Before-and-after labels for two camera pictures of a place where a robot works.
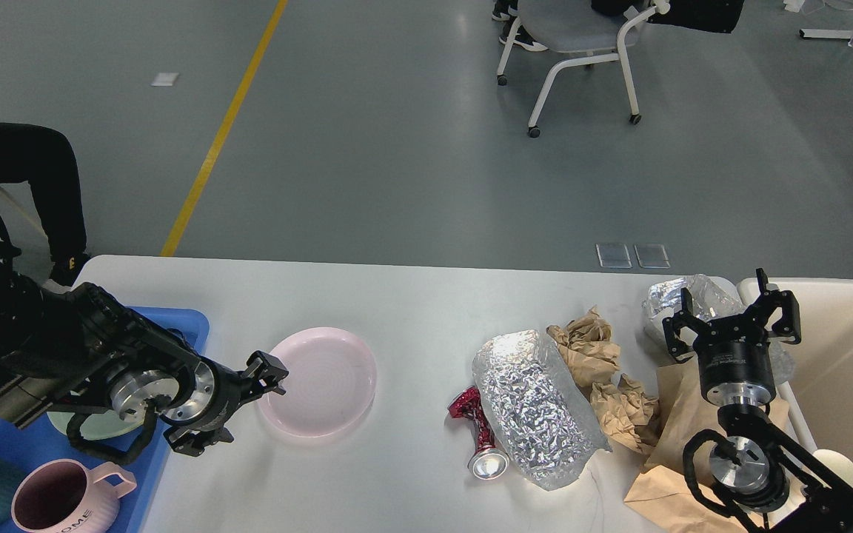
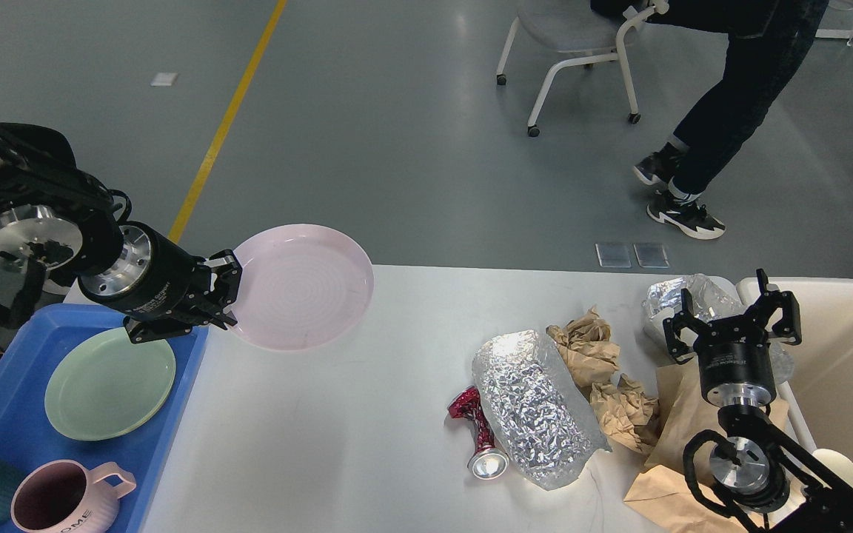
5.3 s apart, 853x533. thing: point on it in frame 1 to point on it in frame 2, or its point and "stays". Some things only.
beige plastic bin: [845, 374] stays
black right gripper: [734, 354] stays
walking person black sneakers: [507, 10] to [765, 41]
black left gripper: [215, 391] to [154, 277]
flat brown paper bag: [662, 496] stays
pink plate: [331, 384] to [303, 286]
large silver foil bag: [543, 432] stays
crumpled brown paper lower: [627, 413] stays
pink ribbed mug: [68, 496] stays
